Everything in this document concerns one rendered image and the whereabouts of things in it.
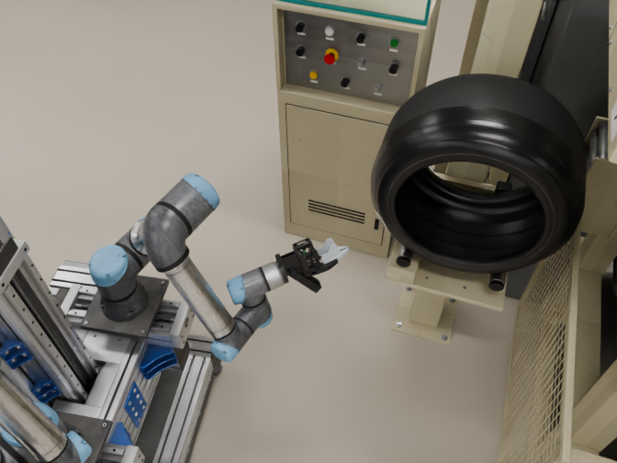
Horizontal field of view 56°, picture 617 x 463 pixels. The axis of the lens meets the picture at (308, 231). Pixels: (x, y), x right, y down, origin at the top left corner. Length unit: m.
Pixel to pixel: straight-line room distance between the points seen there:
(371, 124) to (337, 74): 0.23
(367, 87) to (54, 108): 2.36
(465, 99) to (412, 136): 0.15
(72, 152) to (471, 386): 2.57
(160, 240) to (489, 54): 1.00
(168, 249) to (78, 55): 3.21
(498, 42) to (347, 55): 0.73
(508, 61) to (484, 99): 0.25
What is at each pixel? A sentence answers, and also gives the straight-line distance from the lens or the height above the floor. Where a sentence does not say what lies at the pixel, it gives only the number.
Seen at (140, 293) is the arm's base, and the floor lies 0.78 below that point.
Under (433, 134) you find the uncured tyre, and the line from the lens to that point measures 1.45.
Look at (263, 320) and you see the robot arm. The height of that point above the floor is 0.87.
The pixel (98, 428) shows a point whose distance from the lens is 1.81.
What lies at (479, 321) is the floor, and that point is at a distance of 2.81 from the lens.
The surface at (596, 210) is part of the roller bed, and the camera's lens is 1.96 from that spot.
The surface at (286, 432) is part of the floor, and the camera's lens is 2.48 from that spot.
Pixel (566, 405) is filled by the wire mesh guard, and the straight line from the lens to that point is 1.55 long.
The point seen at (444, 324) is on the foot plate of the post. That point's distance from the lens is 2.75.
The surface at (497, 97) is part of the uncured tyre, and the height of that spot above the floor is 1.45.
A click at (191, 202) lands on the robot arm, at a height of 1.26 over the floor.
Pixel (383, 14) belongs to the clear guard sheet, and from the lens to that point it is 2.11.
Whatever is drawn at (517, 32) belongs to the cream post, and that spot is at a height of 1.49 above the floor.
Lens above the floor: 2.32
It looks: 50 degrees down
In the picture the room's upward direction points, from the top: straight up
